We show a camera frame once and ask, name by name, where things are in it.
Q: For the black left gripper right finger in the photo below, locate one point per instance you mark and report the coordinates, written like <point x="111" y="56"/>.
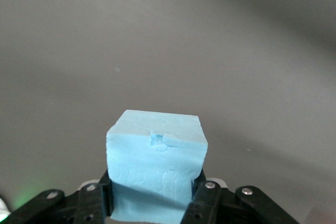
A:
<point x="210" y="205"/>

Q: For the light blue foam block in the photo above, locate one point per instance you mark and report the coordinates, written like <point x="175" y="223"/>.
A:
<point x="155" y="166"/>

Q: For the dark grey table mat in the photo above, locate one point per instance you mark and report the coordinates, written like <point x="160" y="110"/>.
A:
<point x="157" y="37"/>

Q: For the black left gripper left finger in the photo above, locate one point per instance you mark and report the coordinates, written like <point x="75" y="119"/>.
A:
<point x="89" y="203"/>

